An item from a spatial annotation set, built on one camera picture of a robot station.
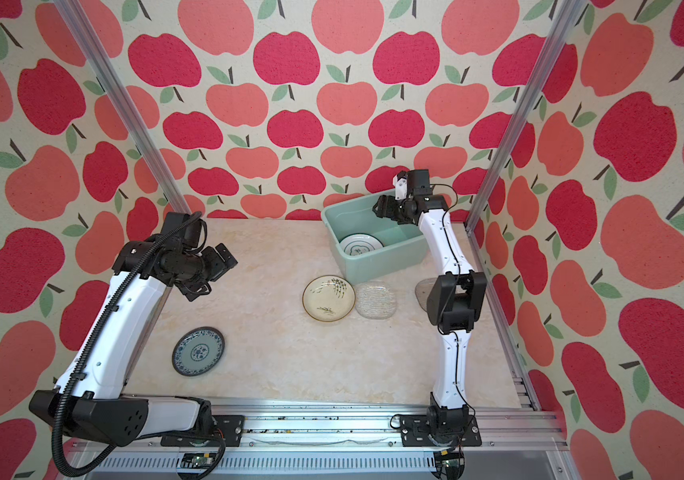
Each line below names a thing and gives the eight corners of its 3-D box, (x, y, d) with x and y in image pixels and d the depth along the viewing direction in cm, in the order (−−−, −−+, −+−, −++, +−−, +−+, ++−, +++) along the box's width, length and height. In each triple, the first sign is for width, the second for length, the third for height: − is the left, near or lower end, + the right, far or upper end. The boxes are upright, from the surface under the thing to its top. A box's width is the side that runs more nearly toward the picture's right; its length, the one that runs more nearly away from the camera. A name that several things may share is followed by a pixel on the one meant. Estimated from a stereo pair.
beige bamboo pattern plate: (301, 322, 96) (300, 318, 94) (305, 279, 106) (304, 275, 104) (355, 322, 96) (356, 318, 94) (354, 279, 106) (354, 275, 104)
